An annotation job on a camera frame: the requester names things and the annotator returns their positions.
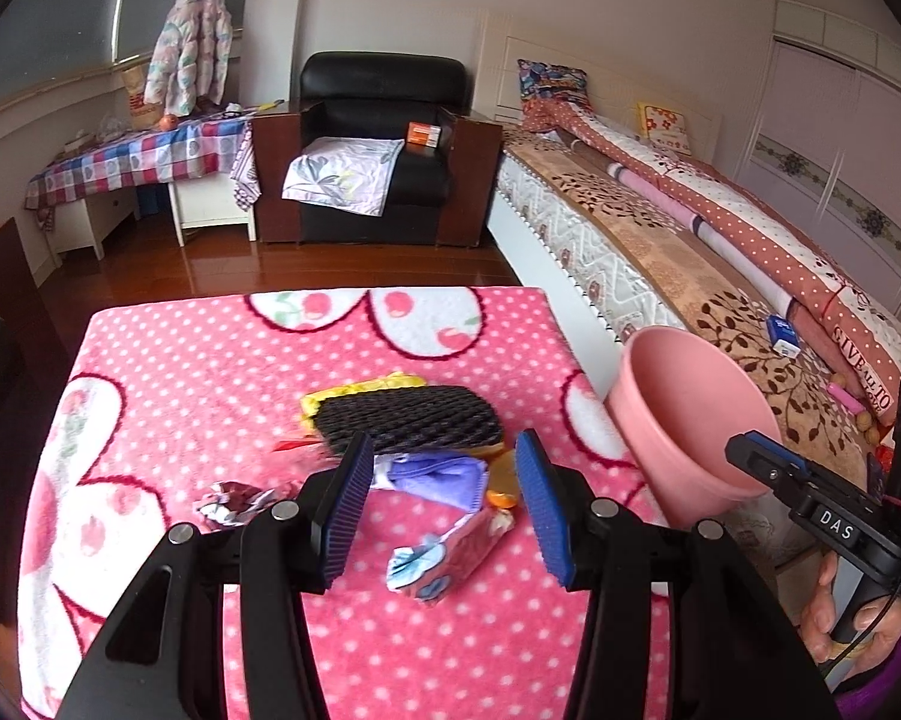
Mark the blue and white box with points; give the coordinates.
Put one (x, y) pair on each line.
(783, 336)

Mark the purple sleeved right forearm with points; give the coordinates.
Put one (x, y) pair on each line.
(882, 690)

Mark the white wardrobe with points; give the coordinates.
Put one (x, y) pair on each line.
(833, 127)

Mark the white desk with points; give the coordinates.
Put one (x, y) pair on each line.
(210, 199)

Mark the purple wrapper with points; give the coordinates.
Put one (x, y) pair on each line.
(435, 480)

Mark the white bed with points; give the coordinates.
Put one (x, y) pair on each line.
(540, 225)

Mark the floral pink packet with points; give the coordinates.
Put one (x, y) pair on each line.
(450, 559)

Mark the checkered tablecloth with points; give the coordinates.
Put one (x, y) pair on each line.
(158, 154)

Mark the yellow flower pillow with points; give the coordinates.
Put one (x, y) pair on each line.
(664, 126)

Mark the orange peel piece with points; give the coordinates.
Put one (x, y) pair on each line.
(503, 499)

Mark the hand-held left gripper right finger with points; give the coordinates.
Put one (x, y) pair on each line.
(540, 510)

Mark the white leaf print cloth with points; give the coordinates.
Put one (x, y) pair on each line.
(338, 172)

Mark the pink plastic bucket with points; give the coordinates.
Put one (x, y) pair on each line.
(668, 420)

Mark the orange fruit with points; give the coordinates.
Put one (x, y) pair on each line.
(171, 121)

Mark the beige woven bag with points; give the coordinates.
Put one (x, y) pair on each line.
(137, 97)

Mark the clear plastic bag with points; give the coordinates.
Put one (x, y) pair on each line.
(114, 126)

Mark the patterned wrapper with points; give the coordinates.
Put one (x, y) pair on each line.
(229, 502)

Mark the small orange box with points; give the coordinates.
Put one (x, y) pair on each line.
(423, 135)

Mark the colourful cartoon pillow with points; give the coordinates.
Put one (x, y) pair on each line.
(552, 81)

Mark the small pink object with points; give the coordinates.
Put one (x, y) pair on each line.
(846, 397)

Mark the polka dot rolled quilt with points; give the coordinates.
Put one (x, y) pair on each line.
(780, 240)

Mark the black foam net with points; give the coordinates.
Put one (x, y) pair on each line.
(413, 420)

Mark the brown leaf print bedspread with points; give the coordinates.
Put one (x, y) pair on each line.
(675, 255)

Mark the red wrapper piece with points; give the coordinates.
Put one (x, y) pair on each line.
(293, 442)

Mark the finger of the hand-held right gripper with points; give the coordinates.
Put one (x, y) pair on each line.
(765, 465)

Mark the yellow wrapper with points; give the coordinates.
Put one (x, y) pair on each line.
(314, 409)

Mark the black leather armchair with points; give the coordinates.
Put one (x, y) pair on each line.
(383, 82)

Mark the pink rolled blanket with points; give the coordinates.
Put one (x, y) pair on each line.
(668, 199)

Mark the pink polka dot blanket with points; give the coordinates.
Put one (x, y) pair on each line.
(195, 390)

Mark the pastel puffer jacket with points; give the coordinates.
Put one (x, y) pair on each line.
(188, 37)

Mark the person's right hand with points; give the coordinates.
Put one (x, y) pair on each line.
(822, 634)

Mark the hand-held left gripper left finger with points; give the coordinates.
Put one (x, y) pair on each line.
(349, 510)

